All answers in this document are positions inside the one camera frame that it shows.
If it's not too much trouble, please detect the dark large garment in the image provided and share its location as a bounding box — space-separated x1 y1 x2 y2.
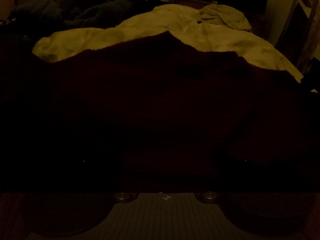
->
1 31 319 234

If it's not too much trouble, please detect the small pale crumpled cloth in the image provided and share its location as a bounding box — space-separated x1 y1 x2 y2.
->
197 4 252 31

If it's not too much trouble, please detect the white floral bed sheet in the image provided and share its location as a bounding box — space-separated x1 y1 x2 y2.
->
32 4 303 82

